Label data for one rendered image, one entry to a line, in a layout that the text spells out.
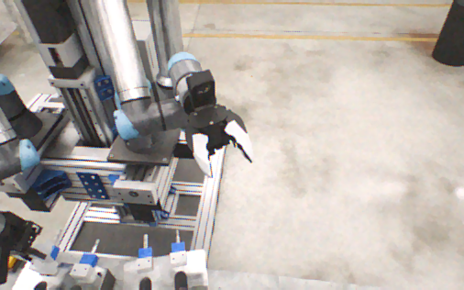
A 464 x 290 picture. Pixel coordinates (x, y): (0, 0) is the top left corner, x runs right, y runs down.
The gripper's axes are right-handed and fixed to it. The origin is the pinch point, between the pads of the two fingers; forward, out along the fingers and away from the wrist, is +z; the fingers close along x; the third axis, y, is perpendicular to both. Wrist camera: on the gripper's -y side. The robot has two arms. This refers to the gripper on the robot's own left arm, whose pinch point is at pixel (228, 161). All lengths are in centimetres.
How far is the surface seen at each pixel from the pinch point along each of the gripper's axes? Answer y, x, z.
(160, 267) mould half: 57, 27, -15
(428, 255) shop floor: 162, -110, -5
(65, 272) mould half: 50, 54, -22
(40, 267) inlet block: 43, 57, -22
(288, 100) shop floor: 161, -100, -176
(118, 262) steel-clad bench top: 61, 41, -24
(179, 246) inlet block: 57, 19, -19
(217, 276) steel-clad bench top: 65, 11, -8
